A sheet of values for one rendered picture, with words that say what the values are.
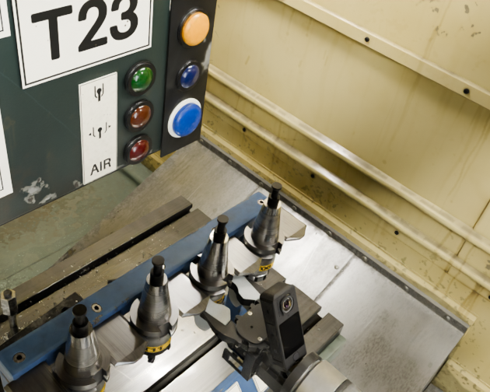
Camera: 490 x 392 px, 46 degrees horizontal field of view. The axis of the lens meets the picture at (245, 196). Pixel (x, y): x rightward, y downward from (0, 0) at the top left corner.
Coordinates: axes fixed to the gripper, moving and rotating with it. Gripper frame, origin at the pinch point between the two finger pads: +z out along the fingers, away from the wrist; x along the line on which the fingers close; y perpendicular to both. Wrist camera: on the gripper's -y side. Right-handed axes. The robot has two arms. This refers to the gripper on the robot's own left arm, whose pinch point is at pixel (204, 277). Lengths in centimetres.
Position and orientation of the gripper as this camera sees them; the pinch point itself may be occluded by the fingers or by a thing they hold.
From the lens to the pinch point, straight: 85.0
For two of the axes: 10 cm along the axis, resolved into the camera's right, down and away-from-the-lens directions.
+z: -7.2, -5.5, 4.2
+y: -1.7, 7.3, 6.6
